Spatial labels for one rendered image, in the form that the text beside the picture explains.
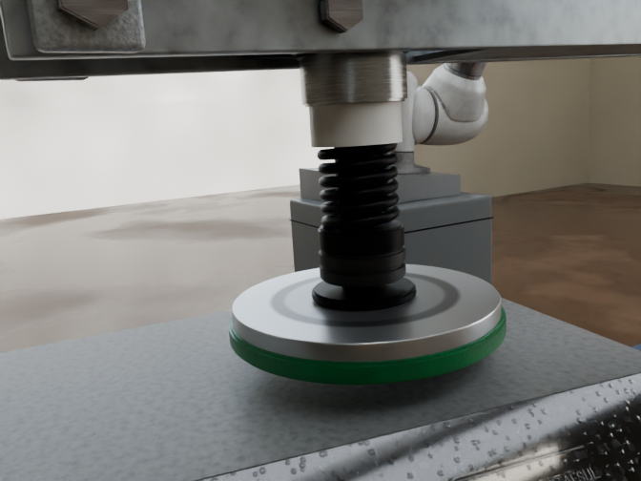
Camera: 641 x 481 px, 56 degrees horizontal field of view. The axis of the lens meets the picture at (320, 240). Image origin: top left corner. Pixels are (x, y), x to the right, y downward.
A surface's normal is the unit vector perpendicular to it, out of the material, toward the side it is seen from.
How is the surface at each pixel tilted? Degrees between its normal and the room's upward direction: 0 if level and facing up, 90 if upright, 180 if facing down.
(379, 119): 90
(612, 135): 90
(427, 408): 0
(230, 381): 0
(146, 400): 0
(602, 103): 90
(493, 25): 90
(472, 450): 45
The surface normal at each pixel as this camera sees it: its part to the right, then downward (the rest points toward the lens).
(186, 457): -0.06, -0.98
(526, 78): 0.48, 0.15
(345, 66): -0.15, 0.21
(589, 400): 0.18, -0.58
